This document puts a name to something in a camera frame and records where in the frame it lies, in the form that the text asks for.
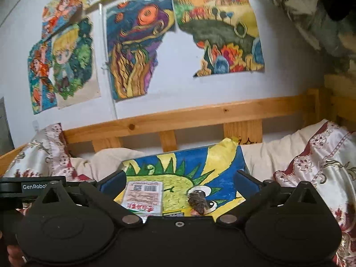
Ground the wooden bed headboard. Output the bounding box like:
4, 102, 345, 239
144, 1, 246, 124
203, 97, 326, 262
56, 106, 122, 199
63, 89, 355, 152

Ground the yellow snack bar pack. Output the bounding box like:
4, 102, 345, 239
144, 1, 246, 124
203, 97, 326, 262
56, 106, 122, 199
163, 211, 185, 217

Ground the dark brown dried snack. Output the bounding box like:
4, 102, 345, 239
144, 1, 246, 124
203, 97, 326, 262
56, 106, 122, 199
188, 190, 208, 216

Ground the tray with dinosaur painting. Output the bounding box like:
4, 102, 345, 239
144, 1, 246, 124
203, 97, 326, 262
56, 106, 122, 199
119, 139, 247, 219

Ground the white red-text snack packet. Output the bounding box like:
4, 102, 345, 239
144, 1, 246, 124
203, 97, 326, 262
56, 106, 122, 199
121, 181, 164, 222

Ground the swirly sun painting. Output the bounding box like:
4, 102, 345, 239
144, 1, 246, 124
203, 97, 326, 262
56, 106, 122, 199
105, 0, 175, 101

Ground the white floral embroidered blanket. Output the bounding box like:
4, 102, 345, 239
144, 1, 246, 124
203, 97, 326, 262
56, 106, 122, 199
273, 119, 355, 266

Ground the landscape painting on wall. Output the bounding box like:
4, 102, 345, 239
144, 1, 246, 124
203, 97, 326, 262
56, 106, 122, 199
173, 0, 265, 77

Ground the blond boy painting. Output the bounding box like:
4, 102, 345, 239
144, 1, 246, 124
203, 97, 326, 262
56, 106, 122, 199
51, 16, 101, 109

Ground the red-haired girl painting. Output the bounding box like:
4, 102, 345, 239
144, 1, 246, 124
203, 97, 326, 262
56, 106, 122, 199
27, 0, 82, 115

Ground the white pillow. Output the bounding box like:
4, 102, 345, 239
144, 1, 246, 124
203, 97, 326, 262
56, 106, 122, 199
70, 119, 326, 181

